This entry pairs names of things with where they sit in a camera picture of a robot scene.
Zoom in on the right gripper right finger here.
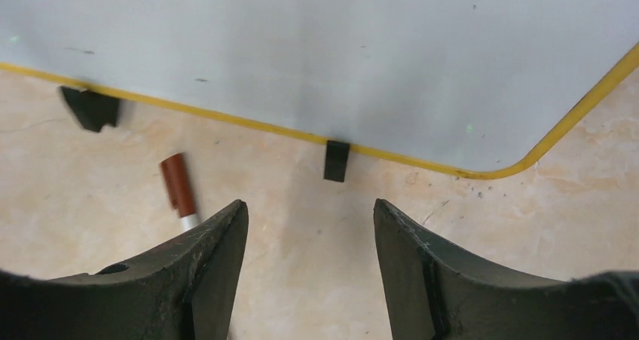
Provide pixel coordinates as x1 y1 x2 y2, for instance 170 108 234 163
374 199 638 339

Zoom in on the brown marker cap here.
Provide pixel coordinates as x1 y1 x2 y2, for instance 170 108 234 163
160 153 197 218

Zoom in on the yellow framed whiteboard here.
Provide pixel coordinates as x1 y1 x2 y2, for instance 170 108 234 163
1 0 638 179

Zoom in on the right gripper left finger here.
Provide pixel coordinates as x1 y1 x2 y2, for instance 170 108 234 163
1 200 249 339

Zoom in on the white marker pen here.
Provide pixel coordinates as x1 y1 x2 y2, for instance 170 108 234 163
180 213 201 232

